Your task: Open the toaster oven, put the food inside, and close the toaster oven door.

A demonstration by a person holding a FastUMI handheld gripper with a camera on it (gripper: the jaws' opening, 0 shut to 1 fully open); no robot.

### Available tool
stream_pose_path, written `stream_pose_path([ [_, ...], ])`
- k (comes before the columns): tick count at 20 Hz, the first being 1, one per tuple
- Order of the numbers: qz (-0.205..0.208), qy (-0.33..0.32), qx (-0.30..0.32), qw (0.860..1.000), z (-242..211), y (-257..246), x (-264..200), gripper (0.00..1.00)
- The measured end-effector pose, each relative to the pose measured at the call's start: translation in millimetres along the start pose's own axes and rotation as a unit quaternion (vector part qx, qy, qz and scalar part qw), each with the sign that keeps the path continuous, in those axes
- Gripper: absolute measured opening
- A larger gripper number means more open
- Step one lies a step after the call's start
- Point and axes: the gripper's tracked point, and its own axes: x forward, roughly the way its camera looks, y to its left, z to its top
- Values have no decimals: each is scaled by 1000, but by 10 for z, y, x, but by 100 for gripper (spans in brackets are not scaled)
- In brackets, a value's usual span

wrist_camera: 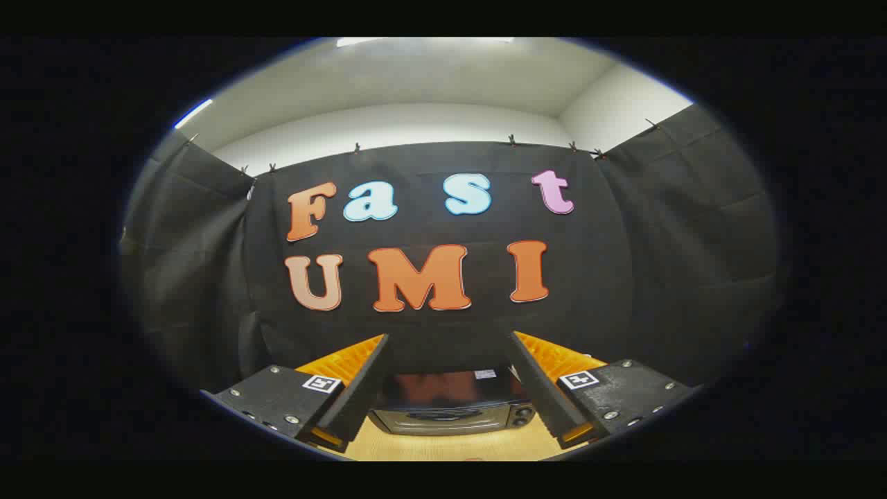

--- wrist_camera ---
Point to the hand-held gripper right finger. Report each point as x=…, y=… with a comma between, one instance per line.
x=537, y=388

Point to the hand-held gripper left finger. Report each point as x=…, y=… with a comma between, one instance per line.
x=364, y=388

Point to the black toaster oven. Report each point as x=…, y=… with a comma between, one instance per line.
x=450, y=412

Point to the row of black cloth clips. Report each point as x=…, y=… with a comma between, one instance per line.
x=512, y=140

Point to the ceiling light panel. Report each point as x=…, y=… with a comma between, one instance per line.
x=194, y=113

